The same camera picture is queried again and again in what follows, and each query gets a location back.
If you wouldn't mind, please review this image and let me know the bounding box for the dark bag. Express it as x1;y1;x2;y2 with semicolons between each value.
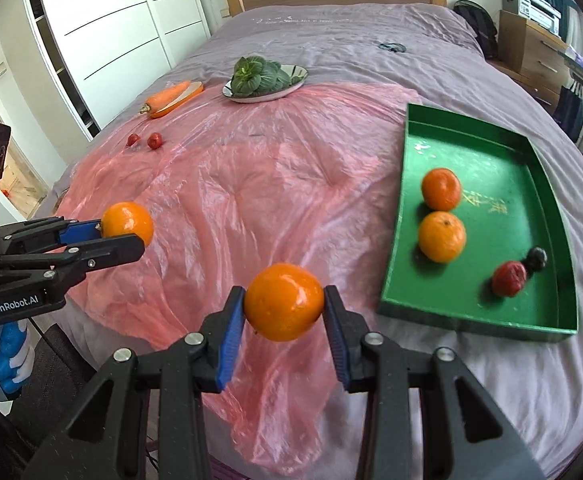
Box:
554;85;583;142

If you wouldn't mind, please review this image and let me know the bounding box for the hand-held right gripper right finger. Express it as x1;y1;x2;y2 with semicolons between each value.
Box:
323;285;545;480

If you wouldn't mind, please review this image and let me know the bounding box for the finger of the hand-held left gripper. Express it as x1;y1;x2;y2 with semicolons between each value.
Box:
0;216;106;256
0;234;146;286

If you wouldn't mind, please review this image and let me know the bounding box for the grey printer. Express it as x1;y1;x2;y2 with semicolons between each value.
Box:
500;0;562;36

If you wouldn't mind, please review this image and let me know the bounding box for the green bok choy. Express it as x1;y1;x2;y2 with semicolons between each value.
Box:
230;56;290;97

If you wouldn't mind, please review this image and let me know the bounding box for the bed with purple cover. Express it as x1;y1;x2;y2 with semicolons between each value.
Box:
46;2;583;480

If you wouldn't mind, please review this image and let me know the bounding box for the wrinkled red fruit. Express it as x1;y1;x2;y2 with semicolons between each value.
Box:
491;260;528;298

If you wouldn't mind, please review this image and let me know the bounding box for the carrot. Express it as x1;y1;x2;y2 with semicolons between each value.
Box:
140;80;192;115

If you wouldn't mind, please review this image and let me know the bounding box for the orange rimmed plate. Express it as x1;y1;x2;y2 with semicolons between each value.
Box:
148;81;205;119

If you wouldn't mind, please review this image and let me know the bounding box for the black backpack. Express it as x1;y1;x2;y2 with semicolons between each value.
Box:
452;0;499;59

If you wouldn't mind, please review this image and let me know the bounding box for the person's dark clothing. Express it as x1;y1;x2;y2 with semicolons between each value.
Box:
0;325;103;480

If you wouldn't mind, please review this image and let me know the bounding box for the person's left hand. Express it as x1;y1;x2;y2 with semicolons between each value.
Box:
0;322;36;401

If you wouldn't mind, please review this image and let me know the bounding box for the wooden drawer cabinet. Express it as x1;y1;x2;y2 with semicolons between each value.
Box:
499;10;569;106

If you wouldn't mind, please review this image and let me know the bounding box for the pink plastic sheet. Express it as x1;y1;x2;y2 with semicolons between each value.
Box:
56;82;425;466

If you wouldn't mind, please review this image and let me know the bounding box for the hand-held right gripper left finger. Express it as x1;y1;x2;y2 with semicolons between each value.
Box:
21;286;246;480

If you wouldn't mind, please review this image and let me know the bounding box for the dark purple plum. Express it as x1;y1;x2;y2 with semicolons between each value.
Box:
525;246;548;273

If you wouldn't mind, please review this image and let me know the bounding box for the orange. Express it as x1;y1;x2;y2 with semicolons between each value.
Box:
421;167;462;212
418;211;467;264
244;263;325;343
101;202;154;248

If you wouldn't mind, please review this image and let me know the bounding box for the green tray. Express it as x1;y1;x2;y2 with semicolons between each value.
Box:
376;103;579;345

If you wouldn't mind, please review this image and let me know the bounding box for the white wardrobe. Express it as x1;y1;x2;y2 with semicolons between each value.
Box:
21;0;212;141

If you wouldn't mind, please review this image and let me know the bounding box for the white plate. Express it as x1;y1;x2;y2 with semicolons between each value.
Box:
222;65;309;104

